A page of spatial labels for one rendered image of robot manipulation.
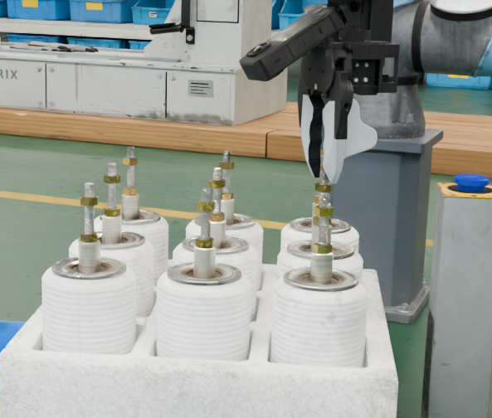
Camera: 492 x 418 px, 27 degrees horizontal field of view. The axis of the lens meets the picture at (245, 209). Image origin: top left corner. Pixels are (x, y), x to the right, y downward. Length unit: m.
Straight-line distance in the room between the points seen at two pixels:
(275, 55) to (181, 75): 2.34
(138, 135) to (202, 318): 2.42
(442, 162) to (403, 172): 1.43
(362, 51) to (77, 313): 0.40
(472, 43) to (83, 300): 0.85
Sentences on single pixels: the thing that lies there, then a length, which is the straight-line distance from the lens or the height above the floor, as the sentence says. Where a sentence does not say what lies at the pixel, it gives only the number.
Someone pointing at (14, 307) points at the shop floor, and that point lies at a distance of 1.78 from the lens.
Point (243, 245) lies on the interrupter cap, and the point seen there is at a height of 0.25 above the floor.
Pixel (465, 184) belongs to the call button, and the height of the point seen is 0.32.
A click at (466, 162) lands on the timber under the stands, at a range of 3.11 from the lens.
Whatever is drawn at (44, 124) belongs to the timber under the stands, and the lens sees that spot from 3.58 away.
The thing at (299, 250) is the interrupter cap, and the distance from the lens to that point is 1.15.
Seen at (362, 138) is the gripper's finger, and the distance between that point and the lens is 1.13.
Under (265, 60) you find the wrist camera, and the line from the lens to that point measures 1.07.
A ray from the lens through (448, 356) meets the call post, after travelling 1.26.
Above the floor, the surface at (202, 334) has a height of 0.20.
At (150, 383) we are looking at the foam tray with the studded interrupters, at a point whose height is 0.16.
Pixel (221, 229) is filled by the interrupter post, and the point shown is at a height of 0.27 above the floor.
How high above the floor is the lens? 0.55
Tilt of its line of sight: 12 degrees down
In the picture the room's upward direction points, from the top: 2 degrees clockwise
